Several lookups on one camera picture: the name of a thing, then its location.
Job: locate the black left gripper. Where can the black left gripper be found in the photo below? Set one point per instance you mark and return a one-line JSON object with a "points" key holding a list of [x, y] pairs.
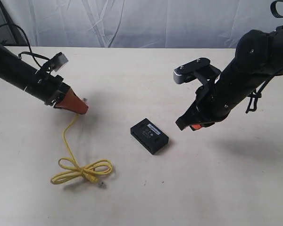
{"points": [[53, 91]]}

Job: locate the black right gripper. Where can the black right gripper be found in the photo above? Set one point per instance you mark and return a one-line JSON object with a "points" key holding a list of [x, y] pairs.
{"points": [[212, 104]]}

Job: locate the black network switch box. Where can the black network switch box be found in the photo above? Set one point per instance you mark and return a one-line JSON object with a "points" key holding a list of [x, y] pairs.
{"points": [[149, 136]]}

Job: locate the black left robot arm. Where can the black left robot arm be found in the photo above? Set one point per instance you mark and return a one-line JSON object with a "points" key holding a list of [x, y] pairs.
{"points": [[17, 72]]}

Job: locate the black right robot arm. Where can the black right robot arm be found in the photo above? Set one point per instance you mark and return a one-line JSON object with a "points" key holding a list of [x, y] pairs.
{"points": [[258, 59]]}

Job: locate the grey backdrop curtain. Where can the grey backdrop curtain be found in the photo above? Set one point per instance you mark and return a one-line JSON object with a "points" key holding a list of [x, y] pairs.
{"points": [[140, 23]]}

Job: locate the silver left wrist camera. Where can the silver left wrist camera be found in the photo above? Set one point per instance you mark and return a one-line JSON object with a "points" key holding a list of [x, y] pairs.
{"points": [[54, 64]]}

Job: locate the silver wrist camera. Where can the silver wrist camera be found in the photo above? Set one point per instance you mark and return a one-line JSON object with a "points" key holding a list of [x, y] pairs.
{"points": [[199, 69], [54, 64]]}

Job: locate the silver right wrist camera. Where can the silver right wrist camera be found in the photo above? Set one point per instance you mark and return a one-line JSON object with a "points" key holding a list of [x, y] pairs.
{"points": [[199, 69]]}

